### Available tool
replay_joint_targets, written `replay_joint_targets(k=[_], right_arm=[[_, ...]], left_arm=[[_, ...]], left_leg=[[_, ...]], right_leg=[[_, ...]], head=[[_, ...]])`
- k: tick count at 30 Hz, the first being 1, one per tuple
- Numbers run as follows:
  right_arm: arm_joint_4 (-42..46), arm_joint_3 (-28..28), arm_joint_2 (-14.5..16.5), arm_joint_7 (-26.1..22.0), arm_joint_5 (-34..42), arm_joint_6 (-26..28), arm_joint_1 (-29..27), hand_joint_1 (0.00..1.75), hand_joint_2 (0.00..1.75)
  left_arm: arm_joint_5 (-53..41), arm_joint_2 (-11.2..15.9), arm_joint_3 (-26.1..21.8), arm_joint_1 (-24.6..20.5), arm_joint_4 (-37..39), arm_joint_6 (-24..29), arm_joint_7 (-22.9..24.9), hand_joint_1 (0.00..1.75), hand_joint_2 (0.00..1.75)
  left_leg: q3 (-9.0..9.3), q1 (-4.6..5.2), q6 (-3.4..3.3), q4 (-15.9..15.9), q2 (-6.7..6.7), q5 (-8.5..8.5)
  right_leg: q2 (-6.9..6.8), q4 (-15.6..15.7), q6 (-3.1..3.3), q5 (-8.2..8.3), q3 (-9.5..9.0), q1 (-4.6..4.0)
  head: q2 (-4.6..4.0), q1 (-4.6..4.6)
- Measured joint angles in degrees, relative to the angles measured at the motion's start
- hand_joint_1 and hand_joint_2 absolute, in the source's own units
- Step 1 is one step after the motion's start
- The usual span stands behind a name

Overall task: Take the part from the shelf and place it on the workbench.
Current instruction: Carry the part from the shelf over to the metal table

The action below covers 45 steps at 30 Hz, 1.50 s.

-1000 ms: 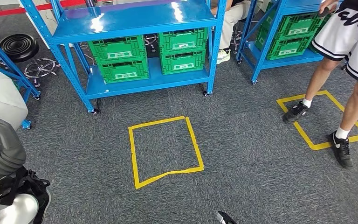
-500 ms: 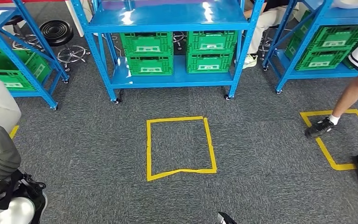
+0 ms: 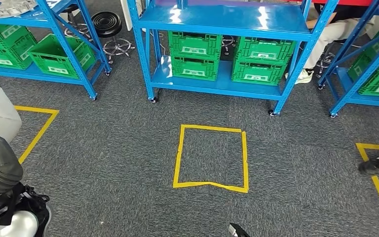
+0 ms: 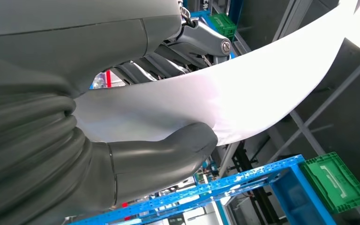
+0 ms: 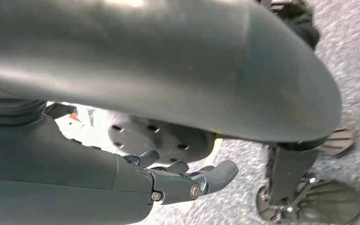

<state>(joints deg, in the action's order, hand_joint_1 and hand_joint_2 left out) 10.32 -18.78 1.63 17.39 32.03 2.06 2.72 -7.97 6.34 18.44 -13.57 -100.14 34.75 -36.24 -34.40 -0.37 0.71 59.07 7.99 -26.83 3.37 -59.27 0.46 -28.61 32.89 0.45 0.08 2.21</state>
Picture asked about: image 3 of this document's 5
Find blue steel shelf rack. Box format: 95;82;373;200
318;0;379;119
126;0;341;117
0;0;113;101

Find black robot body part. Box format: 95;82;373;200
227;223;252;237

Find grey wheel cover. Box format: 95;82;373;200
0;0;39;19

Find black round stool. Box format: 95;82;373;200
90;11;136;65
61;3;94;42

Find chrome base stool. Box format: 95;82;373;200
221;35;238;55
314;42;341;79

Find person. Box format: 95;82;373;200
358;150;379;176
285;4;378;85

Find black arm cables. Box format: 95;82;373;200
3;183;51;230

